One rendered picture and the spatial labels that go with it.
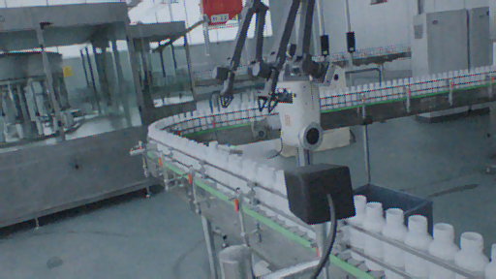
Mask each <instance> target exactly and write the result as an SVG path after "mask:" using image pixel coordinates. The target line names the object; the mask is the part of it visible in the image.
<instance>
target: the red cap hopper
mask: <svg viewBox="0 0 496 279"><path fill-rule="evenodd" d="M198 6H199V11H200V15H201V16H208V18H209V19H210V22H207V20H206V22H204V23H203V24H202V34H203V40H204V45H205V50H206V61H207V66H208V71H209V70H211V73H212V74H213V69H214V62H216V63H217V64H218V65H221V64H222V65H225V63H223V62H222V61H221V60H219V59H218V57H215V56H214V55H220V54H226V53H230V52H229V51H226V52H219V53H212V51H211V45H210V35H209V30H217V29H224V28H231V27H237V26H239V23H240V17H239V14H241V13H243V11H242V9H243V1H242V0H199V4H198ZM235 16H236V17H237V22H233V23H227V22H229V21H230V20H231V19H232V18H234V17H235ZM231 25H233V26H231ZM218 26H220V27H218ZM212 27H213V28H212ZM245 42H246V49H244V47H243V48H242V57H240V60H242V65H243V68H244V65H246V59H245V55H246V53H247V60H248V65H249V61H250V46H249V40H248V34H247V36H246V41H245ZM244 51H245V52H244ZM213 57H214V58H213ZM215 59H216V60H217V61H216V60H215ZM213 61H214V62H213ZM218 61H219V62H220V63H221V64H220V63H219V62H218ZM251 90H252V96H253V103H254V106H255V101H256V95H255V88H251ZM246 95H247V101H248V103H249V102H251V101H250V89H249V88H246ZM212 97H213V103H214V107H215V108H218V111H219V112H221V110H220V105H219V99H218V93H214V94H213V95H212Z"/></svg>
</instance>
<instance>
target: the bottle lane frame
mask: <svg viewBox="0 0 496 279"><path fill-rule="evenodd" d="M150 157H151V160H152V161H153V162H154V163H155V166H156V169H158V170H157V174H158V179H157V178H156V177H155V180H156V181H157V182H158V183H159V184H161V185H162V186H163V187H165V188H167V185H166V183H165V182H164V181H165V177H164V173H163V168H162V166H160V165H159V161H158V159H157V160H154V156H150ZM165 165H166V173H167V177H168V180H170V188H171V187H174V186H175V183H174V180H172V179H174V175H173V173H175V180H176V182H177V186H176V187H175V188H174V189H170V192H171V193H173V194H174V195H175V196H176V197H179V198H180V199H181V200H182V201H184V202H186V204H189V205H190V203H189V198H188V197H189V195H190V196H191V197H193V196H194V189H193V184H190V182H189V178H188V176H187V175H186V176H182V173H185V172H182V170H179V169H176V168H174V167H173V166H172V165H169V164H167V163H166V162H165ZM195 181H196V185H197V190H198V200H199V201H202V202H201V204H200V206H201V209H204V208H207V204H206V201H209V204H210V208H207V210H205V211H202V212H201V213H202V216H204V217H205V218H206V219H207V220H208V221H210V222H212V223H213V224H214V225H216V226H217V227H218V228H219V229H222V231H223V232H225V233H227V234H228V235H229V236H231V237H233V238H234V240H237V241H238V242H239V243H240V244H243V239H242V236H241V233H242V228H241V223H240V217H239V212H235V209H234V204H233V201H230V202H228V201H227V200H228V199H230V197H226V195H224V194H222V193H219V192H218V191H217V190H215V189H212V188H210V187H209V186H208V185H205V184H204V183H202V182H201V181H198V180H197V179H195ZM205 193H207V194H208V200H206V201H203V200H205ZM242 208H243V213H244V219H245V225H246V232H247V233H251V232H253V231H254V230H255V229H256V226H255V221H256V222H258V226H259V230H258V231H257V232H254V233H251V234H250V237H249V243H250V244H252V243H254V242H256V241H257V240H258V237H257V233H259V234H260V238H261V241H259V242H258V244H254V245H252V246H251V249H252V251H253V253H254V254H255V255H257V256H258V257H260V258H261V259H262V260H264V261H265V262H266V263H268V264H269V265H271V266H273V267H274V268H275V269H276V270H279V269H282V268H284V267H286V266H291V265H294V264H298V263H303V262H305V261H308V260H310V259H316V258H317V251H316V247H313V248H312V249H309V248H308V244H310V243H311V240H309V241H308V240H307V239H304V238H303V236H299V235H297V234H295V232H290V231H289V229H285V228H283V227H282V225H277V224H276V223H275V222H273V221H270V220H269V218H268V219H267V218H266V217H264V216H262V215H261V214H259V213H256V212H254V210H253V209H249V208H248V207H247V206H245V205H242ZM337 255H338V254H337ZM337 255H332V254H330V265H329V266H328V273H329V279H342V273H345V274H347V279H377V278H375V277H374V276H373V275H370V274H369V272H364V271H362V270H361V269H359V268H358V265H356V266H354V265H351V264H350V263H348V260H346V261H344V260H342V259H340V258H337ZM312 273H313V272H311V273H307V274H304V275H302V276H300V277H297V278H294V279H309V277H310V275H311V274H312Z"/></svg>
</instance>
